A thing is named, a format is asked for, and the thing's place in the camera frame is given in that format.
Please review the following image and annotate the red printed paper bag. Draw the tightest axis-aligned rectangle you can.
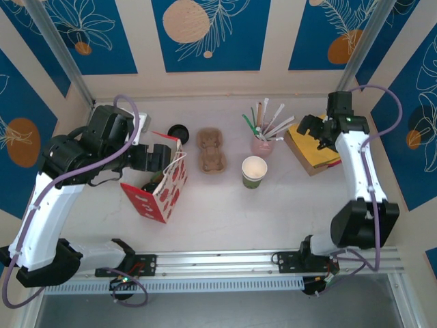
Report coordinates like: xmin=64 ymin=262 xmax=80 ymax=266
xmin=119 ymin=131 xmax=189 ymax=225

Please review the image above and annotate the coloured paper napkin stack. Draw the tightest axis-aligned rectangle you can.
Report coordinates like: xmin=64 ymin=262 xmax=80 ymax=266
xmin=312 ymin=155 xmax=342 ymax=170

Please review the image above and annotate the green paper cup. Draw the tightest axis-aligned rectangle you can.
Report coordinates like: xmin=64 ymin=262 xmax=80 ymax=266
xmin=241 ymin=155 xmax=268 ymax=190

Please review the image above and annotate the small circuit board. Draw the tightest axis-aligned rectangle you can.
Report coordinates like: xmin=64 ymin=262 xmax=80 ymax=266
xmin=108 ymin=275 xmax=140 ymax=292
xmin=302 ymin=275 xmax=337 ymax=297

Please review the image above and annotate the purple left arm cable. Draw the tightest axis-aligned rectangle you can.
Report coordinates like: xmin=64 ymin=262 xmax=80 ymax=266
xmin=1 ymin=94 xmax=150 ymax=310

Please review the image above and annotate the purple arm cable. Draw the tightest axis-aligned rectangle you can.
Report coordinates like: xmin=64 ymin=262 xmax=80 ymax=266
xmin=1 ymin=94 xmax=150 ymax=310
xmin=315 ymin=83 xmax=403 ymax=297

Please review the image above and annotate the short black left gripper cable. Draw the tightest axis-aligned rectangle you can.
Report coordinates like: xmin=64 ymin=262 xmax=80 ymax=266
xmin=87 ymin=169 xmax=123 ymax=188

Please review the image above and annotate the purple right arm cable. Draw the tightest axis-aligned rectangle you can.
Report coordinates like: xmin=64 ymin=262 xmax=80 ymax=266
xmin=315 ymin=83 xmax=403 ymax=297

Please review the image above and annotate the aluminium frame post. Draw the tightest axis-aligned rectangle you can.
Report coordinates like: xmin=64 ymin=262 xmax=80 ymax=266
xmin=24 ymin=0 xmax=96 ymax=107
xmin=331 ymin=0 xmax=392 ymax=103

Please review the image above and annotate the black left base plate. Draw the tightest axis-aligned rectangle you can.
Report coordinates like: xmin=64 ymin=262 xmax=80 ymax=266
xmin=94 ymin=254 xmax=158 ymax=278

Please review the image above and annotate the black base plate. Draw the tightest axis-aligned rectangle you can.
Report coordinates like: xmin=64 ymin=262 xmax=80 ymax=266
xmin=274 ymin=251 xmax=339 ymax=275
xmin=94 ymin=254 xmax=158 ymax=278

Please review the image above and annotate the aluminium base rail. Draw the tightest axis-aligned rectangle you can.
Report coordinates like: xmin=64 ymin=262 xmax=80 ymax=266
xmin=29 ymin=246 xmax=406 ymax=282

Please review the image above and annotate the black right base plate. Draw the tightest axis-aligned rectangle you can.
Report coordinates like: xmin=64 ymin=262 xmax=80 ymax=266
xmin=274 ymin=251 xmax=339 ymax=275

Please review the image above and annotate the white slotted cable duct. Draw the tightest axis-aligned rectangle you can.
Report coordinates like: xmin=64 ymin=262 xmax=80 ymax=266
xmin=43 ymin=276 xmax=305 ymax=295

